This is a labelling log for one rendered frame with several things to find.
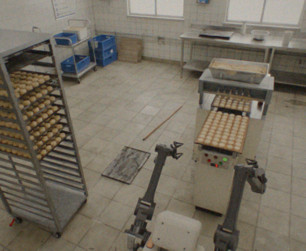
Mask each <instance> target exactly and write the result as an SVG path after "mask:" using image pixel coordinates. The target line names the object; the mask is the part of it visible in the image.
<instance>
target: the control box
mask: <svg viewBox="0 0 306 251"><path fill-rule="evenodd" d="M206 153H207V154H208V156H205V154H206ZM214 156H217V159H215V158H214ZM223 158H226V159H227V161H224V160H223ZM230 158H231V156H230V155H226V154H221V153H217V152H213V151H209V150H204V149H203V151H202V158H201V163H202V164H206V165H210V166H214V167H218V168H222V169H226V170H228V168H229V163H230ZM208 159H210V160H211V162H208V161H207V160H208ZM219 162H222V163H223V164H222V165H220V164H219ZM212 164H213V165H212ZM216 165H217V166H216Z"/></svg>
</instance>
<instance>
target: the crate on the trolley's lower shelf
mask: <svg viewBox="0 0 306 251"><path fill-rule="evenodd" d="M74 57H75V62H76V67H77V73H78V72H80V71H81V70H83V69H84V68H85V67H87V66H88V65H89V64H90V60H89V56H85V55H74ZM80 57H84V58H80ZM68 60H69V61H68ZM67 61H68V62H67ZM60 64H61V68H62V71H63V72H70V73H76V69H75V64H74V58H73V56H71V57H69V58H68V59H66V60H64V61H63V62H61V63H60Z"/></svg>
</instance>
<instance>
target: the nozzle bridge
mask: <svg viewBox="0 0 306 251"><path fill-rule="evenodd" d="M219 84H220V90H219V92H217V89H218V86H219ZM225 85H226V91H225V93H224V92H223V90H224V87H225ZM231 87H232V92H231V94H230V93H229V91H230V88H231ZM237 88H238V94H237V95H236V89H237ZM244 88H245V89H244ZM243 89H244V95H243V96H242V91H243ZM273 89H274V77H269V76H266V77H265V78H264V79H263V80H262V82H261V83H260V84H253V83H245V82H238V81H231V80H223V79H216V78H213V77H212V74H211V72H210V69H205V71H204V72H203V74H202V75H201V77H200V79H199V83H198V93H199V94H200V95H199V104H203V102H204V100H205V93H208V94H214V95H221V96H227V97H234V98H240V99H246V100H252V101H258V102H264V106H263V112H262V114H263V115H266V114H267V110H268V106H269V104H270V101H271V97H272V93H273ZM249 90H251V94H250V96H249V97H248V93H249Z"/></svg>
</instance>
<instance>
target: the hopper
mask: <svg viewBox="0 0 306 251"><path fill-rule="evenodd" d="M214 63H215V64H224V65H230V64H231V65H233V64H237V65H238V66H243V67H248V66H249V65H250V66H259V67H260V68H265V69H266V71H265V74H263V73H255V72H247V71H239V70H231V69H222V68H214V67H213V65H214ZM208 67H209V69H210V72H211V74H212V77H213V78H216V79H223V80H231V81H238V82H245V83H253V84H260V83H261V82H262V80H263V79H264V78H265V77H266V75H267V74H268V68H269V64H266V63H257V62H248V61H239V60H230V59H221V58H214V59H213V60H212V62H211V63H210V65H209V66H208Z"/></svg>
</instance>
